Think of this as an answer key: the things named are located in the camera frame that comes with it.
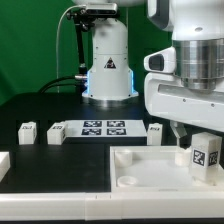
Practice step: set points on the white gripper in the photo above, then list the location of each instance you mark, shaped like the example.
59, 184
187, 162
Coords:
165, 97

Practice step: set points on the white square tabletop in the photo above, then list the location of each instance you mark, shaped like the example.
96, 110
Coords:
156, 168

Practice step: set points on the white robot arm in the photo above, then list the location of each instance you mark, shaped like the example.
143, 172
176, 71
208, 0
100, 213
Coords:
185, 82

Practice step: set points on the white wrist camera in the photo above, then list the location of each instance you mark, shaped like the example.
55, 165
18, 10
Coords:
163, 61

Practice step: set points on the white front obstacle wall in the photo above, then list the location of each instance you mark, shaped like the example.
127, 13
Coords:
111, 206

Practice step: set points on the white obstacle wall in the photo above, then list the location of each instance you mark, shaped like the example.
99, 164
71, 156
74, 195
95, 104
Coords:
4, 164
111, 206

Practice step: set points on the white marker base plate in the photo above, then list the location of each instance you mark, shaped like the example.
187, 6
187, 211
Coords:
105, 128

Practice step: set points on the black camera stand pole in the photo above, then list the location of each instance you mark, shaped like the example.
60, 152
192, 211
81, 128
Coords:
81, 25

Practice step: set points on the black camera on stand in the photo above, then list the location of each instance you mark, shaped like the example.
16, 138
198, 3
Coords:
101, 9

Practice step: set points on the white left obstacle wall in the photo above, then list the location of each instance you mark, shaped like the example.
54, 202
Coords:
4, 164

